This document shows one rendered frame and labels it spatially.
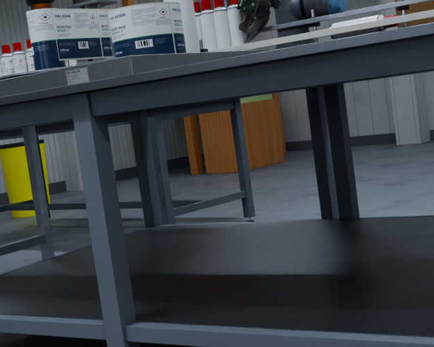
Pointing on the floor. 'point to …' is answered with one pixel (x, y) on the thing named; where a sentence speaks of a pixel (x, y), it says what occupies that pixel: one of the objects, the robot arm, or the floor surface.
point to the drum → (19, 175)
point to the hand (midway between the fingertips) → (249, 38)
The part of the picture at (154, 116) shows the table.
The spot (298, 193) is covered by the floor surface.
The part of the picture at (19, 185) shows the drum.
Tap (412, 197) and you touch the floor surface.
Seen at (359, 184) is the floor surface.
